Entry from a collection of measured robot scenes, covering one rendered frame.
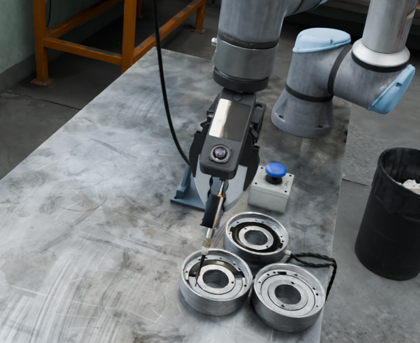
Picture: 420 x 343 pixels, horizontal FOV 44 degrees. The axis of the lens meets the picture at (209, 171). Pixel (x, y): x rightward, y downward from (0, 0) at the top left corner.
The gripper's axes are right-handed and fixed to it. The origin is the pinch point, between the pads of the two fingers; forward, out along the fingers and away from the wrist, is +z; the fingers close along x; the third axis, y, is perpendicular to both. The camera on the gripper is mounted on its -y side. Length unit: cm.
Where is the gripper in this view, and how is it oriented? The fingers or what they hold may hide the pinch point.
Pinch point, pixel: (216, 203)
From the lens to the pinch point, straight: 75.6
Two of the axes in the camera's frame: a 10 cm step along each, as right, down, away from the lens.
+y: 2.7, -5.1, 8.2
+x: -9.6, -2.5, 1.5
